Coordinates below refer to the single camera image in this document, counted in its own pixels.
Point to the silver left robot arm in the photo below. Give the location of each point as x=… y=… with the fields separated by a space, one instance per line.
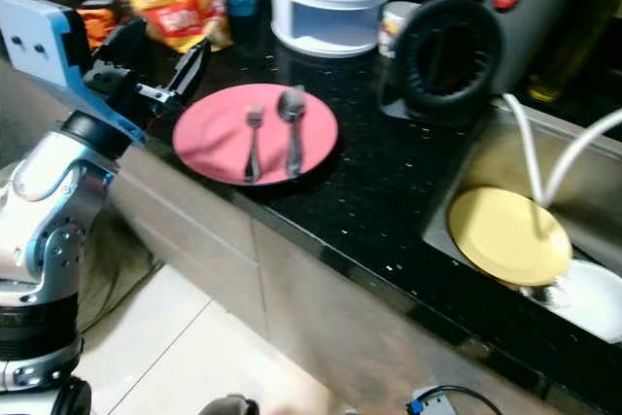
x=49 y=230

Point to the olive green fabric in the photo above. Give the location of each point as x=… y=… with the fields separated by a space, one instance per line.
x=117 y=279

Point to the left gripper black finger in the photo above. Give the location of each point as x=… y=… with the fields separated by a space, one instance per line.
x=194 y=75
x=126 y=46

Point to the silver fork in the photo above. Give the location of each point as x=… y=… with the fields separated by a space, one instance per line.
x=549 y=293
x=253 y=148

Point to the orange printed jar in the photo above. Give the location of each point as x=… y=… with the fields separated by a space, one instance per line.
x=102 y=21

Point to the white bowl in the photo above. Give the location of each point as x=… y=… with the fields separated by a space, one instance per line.
x=593 y=303

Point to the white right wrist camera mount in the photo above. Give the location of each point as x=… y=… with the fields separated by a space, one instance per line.
x=430 y=400

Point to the yellow plate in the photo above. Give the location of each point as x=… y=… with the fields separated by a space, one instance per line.
x=505 y=235

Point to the yellow oil bottle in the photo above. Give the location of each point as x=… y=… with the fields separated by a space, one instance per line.
x=578 y=46

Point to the black round kitchen appliance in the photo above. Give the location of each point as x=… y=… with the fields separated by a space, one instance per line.
x=447 y=60

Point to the deep beige drawer front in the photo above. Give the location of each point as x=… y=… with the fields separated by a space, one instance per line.
x=224 y=274

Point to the white printed cup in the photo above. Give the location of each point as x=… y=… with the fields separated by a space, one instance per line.
x=398 y=26

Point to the shallow beige drawer front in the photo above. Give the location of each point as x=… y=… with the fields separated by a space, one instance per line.
x=204 y=211

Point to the stainless steel sink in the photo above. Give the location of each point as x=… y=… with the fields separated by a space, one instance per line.
x=496 y=162

